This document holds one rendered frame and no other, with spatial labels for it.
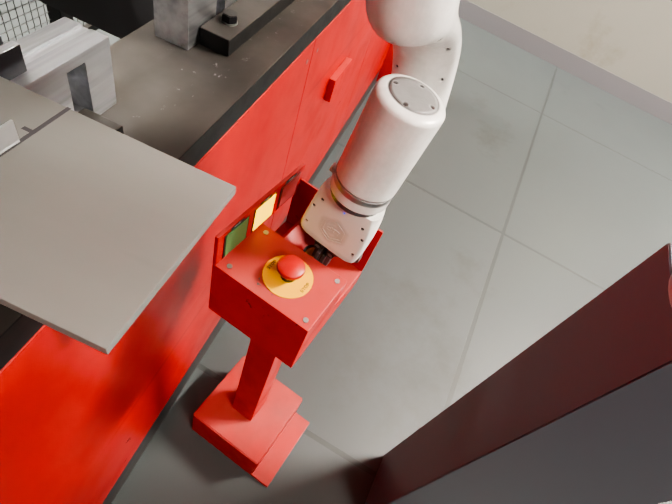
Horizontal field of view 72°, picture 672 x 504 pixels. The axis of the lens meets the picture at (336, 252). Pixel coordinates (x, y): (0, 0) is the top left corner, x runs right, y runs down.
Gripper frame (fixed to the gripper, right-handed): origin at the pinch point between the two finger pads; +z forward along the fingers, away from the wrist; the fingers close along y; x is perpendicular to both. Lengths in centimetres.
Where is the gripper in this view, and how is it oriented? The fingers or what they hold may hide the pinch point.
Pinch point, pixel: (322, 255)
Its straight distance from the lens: 73.2
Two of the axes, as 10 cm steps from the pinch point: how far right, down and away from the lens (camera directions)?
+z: -3.3, 5.4, 7.7
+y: 8.0, 6.0, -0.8
